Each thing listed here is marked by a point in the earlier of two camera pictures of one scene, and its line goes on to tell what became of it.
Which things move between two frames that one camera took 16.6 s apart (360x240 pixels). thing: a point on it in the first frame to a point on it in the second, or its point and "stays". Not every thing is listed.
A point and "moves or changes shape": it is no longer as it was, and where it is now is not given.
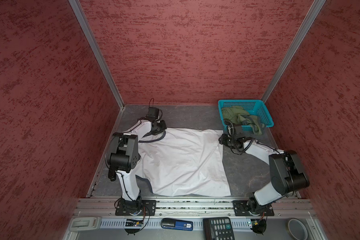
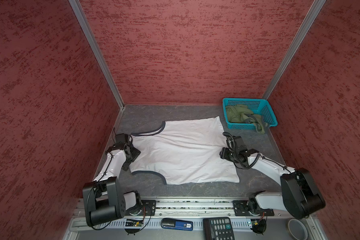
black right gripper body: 228,140 to 229,154
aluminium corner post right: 317,6 stays
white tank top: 186,162 moves or changes shape
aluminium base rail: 191,208 stays
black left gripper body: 160,127 to 134,153
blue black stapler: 171,223 stays
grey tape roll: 297,229 stays
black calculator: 218,228 stays
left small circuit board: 130,222 stays
